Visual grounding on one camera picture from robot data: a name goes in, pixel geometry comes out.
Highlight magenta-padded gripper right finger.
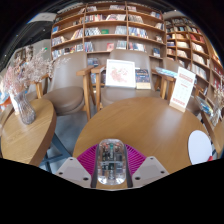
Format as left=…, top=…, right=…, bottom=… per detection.
left=123, top=143, right=170, bottom=189

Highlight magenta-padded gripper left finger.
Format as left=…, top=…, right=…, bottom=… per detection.
left=54, top=143, right=101, bottom=189

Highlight transparent computer mouse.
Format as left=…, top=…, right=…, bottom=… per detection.
left=96, top=138, right=128, bottom=186

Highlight white mouse pad red rest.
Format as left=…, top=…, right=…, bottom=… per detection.
left=187, top=129, right=213, bottom=166

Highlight round wooden side table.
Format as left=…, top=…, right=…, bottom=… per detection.
left=0, top=98, right=73, bottom=168
left=201, top=111, right=224, bottom=158

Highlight glass vase with pink flowers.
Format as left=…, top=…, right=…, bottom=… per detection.
left=2, top=48, right=69, bottom=126

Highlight dark book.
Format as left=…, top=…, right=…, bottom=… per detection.
left=135, top=68, right=152, bottom=90

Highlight white sign on wooden stand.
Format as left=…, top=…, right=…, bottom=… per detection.
left=169, top=66, right=197, bottom=113

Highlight stack of books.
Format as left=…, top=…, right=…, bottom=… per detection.
left=195, top=95, right=214, bottom=116

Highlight white framed floral picture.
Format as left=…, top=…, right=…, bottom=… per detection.
left=105, top=58, right=137, bottom=89

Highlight light blue book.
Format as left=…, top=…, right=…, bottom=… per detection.
left=154, top=66, right=178, bottom=78

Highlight small white card sign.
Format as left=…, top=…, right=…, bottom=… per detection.
left=8, top=93, right=19, bottom=116

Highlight flat wooden bookshelf with books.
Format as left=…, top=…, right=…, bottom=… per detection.
left=50, top=2, right=167, bottom=84

